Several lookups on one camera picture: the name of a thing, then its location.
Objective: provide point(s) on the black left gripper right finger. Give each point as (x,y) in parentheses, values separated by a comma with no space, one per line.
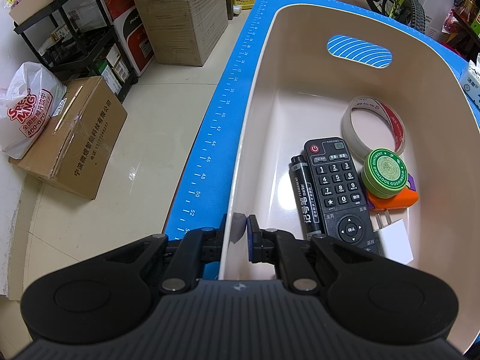
(286,253)

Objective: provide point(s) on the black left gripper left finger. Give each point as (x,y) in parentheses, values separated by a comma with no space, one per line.
(184,260)

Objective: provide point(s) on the blue measuring mat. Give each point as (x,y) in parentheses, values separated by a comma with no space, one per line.
(203,192)

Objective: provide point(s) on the white double-sided tape roll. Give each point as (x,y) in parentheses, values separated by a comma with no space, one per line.
(371,104)

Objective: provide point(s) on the black tv remote control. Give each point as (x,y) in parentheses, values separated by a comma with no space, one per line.
(342,203)

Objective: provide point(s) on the black permanent marker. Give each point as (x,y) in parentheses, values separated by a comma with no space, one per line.
(305,198)

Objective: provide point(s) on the white red plastic bag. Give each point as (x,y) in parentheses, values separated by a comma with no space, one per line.
(31,98)

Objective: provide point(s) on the cluttered shelf with goods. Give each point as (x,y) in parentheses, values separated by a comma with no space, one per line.
(460,30)

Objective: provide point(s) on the black metal shelf rack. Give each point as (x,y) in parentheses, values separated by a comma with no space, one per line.
(75,39)

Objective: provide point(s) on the white charger plug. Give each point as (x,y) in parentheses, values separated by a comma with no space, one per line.
(393,238)

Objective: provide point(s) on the white blue tissue box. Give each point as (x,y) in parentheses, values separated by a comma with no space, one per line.
(470,81)

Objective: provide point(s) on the large wrapped cardboard box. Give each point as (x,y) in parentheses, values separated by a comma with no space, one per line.
(183,32)

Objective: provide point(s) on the beige plastic storage bin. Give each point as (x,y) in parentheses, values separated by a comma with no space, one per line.
(313,62)

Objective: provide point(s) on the red white appliance box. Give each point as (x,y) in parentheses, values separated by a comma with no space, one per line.
(131,32)

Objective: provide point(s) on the green round ointment tin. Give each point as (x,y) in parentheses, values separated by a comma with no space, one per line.
(384,173)

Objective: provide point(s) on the brown cardboard box on floor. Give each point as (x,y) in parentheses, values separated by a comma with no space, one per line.
(73,150)

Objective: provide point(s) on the orange purple toy block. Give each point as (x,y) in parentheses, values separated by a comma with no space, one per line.
(403,200)

